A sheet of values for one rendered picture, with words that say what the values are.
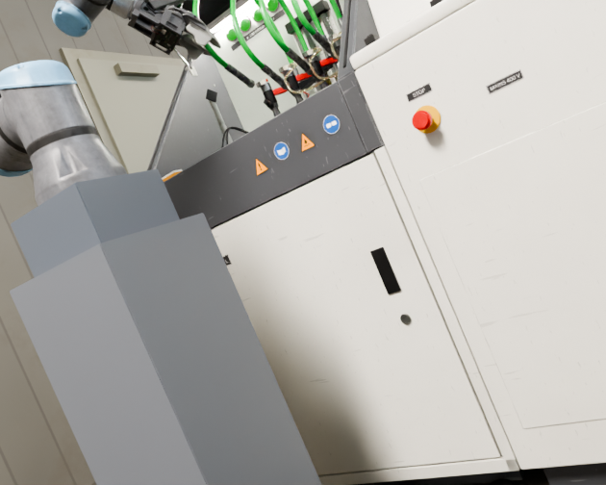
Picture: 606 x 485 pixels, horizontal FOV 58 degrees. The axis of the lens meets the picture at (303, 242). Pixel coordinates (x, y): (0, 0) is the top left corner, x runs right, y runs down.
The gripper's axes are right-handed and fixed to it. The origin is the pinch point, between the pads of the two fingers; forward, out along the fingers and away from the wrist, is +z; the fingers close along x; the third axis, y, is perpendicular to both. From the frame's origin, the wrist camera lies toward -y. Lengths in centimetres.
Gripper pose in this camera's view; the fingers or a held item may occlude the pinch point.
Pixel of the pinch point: (214, 46)
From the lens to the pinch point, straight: 146.0
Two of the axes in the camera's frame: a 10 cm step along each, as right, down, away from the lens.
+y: -1.1, 8.1, -5.8
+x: 5.4, -4.4, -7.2
